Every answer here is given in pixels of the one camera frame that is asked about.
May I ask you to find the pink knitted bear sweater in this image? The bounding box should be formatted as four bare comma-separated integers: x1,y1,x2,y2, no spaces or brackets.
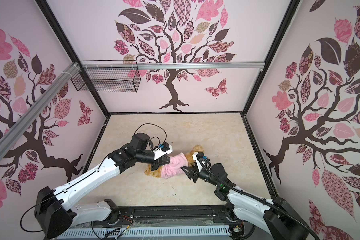
161,153,189,179

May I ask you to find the brown teddy bear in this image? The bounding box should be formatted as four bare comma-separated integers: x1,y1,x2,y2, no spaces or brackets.
144,145,204,179

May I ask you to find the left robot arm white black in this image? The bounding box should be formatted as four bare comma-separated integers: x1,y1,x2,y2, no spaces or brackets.
31,133,173,240

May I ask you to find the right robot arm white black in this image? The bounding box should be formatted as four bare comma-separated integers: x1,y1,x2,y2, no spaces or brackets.
181,163,319,240

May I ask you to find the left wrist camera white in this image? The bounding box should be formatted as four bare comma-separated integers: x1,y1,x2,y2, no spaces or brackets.
153,142,173,160

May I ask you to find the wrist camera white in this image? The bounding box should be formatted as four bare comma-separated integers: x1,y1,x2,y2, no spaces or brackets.
193,152,209,173
153,142,173,160

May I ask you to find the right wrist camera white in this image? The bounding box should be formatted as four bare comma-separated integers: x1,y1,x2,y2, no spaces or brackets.
193,152,209,173

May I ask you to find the left camera black cable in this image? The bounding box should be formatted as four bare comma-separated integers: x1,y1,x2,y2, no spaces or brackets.
133,122,168,148

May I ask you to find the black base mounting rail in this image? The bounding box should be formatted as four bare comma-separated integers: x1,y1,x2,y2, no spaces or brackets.
77,203,292,226

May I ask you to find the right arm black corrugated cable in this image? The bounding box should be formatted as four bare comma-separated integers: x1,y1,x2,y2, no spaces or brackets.
197,157,320,240

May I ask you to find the black wire basket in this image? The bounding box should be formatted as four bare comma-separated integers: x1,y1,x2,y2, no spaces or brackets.
71,60,141,93

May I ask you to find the white slotted cable duct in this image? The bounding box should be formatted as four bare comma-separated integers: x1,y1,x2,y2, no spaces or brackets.
56,226,231,240

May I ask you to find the back aluminium rail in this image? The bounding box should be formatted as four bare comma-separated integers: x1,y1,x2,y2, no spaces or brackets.
82,62,265,70

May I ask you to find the aluminium rail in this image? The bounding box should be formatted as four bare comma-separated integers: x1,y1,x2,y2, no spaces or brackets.
82,62,265,70
0,63,80,161

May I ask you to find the left aluminium rail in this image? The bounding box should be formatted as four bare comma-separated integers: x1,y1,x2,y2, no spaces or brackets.
0,63,80,161

